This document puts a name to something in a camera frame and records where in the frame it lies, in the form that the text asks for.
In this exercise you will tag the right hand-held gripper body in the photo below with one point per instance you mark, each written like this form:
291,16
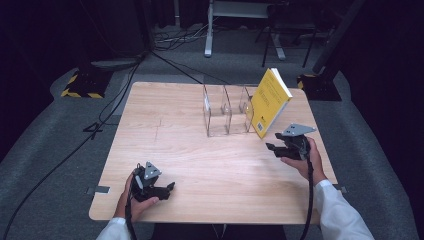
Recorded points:
296,143

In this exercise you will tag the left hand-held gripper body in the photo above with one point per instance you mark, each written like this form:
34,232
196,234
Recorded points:
146,183

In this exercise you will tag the yellow book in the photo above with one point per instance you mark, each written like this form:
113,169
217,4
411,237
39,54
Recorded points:
270,101

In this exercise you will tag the clear acrylic divided organizer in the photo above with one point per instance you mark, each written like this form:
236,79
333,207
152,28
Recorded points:
226,111

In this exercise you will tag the person's left hand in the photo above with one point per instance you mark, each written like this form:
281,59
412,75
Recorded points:
136,205

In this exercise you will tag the person's right hand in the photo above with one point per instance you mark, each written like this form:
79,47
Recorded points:
310,163

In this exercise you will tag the grey tape strip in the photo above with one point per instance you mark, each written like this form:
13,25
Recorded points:
341,189
100,189

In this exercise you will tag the yellow black striped stand base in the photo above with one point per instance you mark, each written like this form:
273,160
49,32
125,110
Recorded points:
85,85
320,88

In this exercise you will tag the black chair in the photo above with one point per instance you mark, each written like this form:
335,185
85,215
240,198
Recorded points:
286,26

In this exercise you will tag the grey slanted metal pole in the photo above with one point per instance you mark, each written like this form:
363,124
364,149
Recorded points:
336,36

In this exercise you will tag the white desk frame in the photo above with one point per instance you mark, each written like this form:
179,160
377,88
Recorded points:
209,33

